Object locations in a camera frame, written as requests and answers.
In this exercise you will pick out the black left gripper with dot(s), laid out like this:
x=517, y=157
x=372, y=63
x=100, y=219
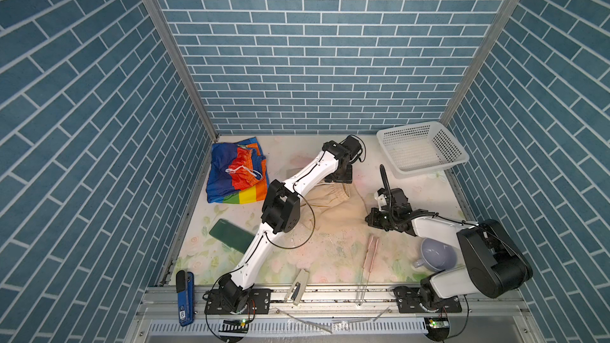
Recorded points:
x=346, y=178

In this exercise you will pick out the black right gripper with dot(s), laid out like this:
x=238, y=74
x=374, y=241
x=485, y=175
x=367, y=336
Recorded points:
x=372, y=221

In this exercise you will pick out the beige shorts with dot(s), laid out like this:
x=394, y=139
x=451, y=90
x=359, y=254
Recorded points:
x=334, y=206

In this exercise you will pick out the rainbow striped shorts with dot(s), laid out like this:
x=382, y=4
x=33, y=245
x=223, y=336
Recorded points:
x=238, y=173

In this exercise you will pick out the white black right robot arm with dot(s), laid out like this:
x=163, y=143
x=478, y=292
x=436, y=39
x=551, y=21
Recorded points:
x=493, y=264

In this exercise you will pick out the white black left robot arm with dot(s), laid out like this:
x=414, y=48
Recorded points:
x=281, y=213

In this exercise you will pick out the white plastic laundry basket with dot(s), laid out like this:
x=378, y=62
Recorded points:
x=421, y=149

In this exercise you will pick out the lavender bowl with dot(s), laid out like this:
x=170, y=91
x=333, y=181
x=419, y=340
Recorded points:
x=436, y=256

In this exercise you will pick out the clear plastic strip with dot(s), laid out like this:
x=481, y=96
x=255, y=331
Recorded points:
x=331, y=325

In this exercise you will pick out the dark green rectangular block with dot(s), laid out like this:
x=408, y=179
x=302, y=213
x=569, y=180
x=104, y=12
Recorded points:
x=232, y=235

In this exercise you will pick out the blue handheld tool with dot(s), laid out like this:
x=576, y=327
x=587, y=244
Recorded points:
x=185, y=290

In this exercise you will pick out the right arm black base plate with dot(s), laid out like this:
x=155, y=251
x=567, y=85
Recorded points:
x=414, y=300

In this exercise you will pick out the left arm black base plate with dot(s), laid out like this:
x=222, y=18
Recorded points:
x=219, y=302

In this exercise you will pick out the aluminium front rail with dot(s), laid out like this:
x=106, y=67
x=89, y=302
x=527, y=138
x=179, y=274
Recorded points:
x=332, y=300

